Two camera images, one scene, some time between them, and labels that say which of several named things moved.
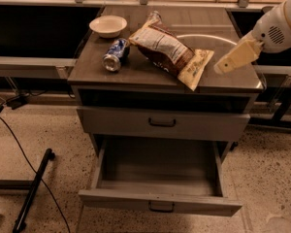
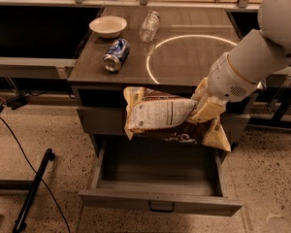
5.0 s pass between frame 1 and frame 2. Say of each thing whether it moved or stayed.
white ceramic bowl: stayed
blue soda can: stayed
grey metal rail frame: stayed
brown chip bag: moved
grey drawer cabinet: stayed
